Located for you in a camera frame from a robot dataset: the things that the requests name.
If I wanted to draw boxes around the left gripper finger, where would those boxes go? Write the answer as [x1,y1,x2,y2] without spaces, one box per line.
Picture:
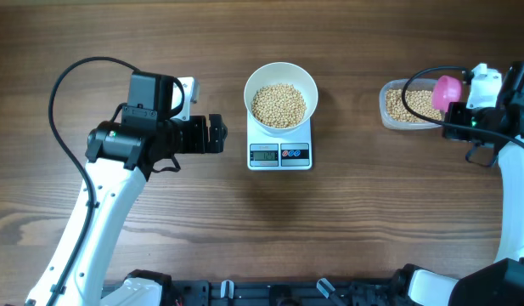
[207,127,228,154]
[209,114,228,141]

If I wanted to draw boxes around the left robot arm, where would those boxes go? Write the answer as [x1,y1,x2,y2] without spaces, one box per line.
[25,71,227,305]

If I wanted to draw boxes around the soybeans in bowl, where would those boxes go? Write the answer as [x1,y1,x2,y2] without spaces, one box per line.
[251,83,307,128]

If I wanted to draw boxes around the clear plastic container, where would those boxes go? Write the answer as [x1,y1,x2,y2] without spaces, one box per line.
[380,78,443,130]

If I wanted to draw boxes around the pink plastic scoop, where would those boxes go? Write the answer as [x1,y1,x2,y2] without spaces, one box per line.
[431,76,462,112]

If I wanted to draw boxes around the white bowl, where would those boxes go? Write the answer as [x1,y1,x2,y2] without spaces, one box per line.
[244,62,318,133]

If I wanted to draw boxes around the pile of soybeans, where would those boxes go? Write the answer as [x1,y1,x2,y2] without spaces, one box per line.
[385,89,442,123]

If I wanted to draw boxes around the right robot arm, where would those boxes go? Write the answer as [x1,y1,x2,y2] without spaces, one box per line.
[402,61,524,305]

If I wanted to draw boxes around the white digital kitchen scale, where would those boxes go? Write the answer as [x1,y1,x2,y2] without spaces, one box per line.
[246,114,313,171]

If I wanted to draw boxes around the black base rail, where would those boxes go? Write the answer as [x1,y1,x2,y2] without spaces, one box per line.
[102,269,470,306]

